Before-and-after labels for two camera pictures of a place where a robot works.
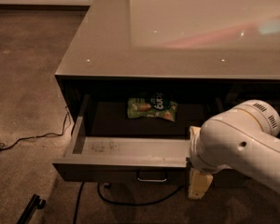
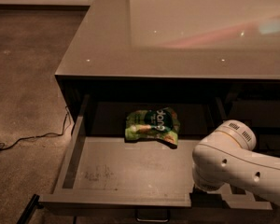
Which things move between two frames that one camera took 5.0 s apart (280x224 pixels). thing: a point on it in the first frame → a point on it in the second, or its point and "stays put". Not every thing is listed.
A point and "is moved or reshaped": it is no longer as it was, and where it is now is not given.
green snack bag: [142, 107] → [154, 124]
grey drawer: [277, 94] stays put
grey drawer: [107, 146] is moved or reshaped
